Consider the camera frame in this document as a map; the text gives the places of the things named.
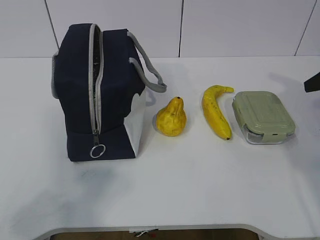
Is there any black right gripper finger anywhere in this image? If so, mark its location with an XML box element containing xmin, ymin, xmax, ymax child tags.
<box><xmin>303</xmin><ymin>72</ymin><xmax>320</xmax><ymax>93</ymax></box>

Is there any green lidded glass container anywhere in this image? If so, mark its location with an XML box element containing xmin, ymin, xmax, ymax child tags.
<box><xmin>232</xmin><ymin>91</ymin><xmax>296</xmax><ymax>145</ymax></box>

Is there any yellow banana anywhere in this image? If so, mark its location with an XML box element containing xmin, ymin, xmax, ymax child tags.
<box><xmin>201</xmin><ymin>85</ymin><xmax>234</xmax><ymax>140</ymax></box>

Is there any yellow pear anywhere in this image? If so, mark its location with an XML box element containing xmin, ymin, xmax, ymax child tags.
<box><xmin>155</xmin><ymin>96</ymin><xmax>187</xmax><ymax>137</ymax></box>

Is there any navy blue lunch bag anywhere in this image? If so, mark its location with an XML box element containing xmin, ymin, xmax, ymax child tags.
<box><xmin>51</xmin><ymin>23</ymin><xmax>167</xmax><ymax>162</ymax></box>

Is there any white tape with wires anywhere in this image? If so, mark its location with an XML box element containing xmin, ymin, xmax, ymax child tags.
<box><xmin>129</xmin><ymin>227</ymin><xmax>159</xmax><ymax>238</ymax></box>

